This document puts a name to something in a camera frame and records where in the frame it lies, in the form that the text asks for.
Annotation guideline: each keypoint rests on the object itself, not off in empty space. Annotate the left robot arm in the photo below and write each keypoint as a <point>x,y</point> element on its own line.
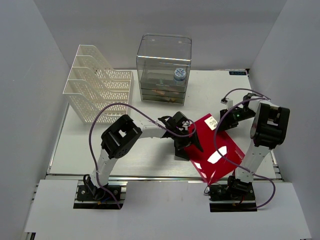
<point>118,139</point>

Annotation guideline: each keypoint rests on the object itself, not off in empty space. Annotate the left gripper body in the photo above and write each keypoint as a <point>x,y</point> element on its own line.
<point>182,139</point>

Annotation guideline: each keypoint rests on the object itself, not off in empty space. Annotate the blue cleaning gel jar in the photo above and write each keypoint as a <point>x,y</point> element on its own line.
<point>179,76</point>

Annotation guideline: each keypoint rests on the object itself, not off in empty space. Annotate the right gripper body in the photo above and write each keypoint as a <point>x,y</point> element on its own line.
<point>234,117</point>

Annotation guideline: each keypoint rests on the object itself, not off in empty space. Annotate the white plastic file rack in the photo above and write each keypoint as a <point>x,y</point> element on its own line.
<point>92,83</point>

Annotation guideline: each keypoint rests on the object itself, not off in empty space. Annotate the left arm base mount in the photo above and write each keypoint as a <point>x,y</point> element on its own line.
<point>91,197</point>

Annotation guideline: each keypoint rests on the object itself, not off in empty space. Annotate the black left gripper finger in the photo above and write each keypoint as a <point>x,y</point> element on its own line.
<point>194,140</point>
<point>181,154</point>

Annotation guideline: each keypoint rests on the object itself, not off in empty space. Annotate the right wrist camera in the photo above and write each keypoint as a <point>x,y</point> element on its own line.
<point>228,102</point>

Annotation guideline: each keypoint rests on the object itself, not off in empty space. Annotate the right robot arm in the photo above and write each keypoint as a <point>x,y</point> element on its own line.
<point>268,130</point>

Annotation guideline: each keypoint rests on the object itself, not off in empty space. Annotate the clear acrylic drawer organizer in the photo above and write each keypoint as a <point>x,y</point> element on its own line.
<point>157,58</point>

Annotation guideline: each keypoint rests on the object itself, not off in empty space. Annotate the dark label sticker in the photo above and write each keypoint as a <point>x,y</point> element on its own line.
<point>237,73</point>

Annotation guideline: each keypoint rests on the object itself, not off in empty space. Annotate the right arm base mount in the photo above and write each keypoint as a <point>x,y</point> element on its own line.
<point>221,200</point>

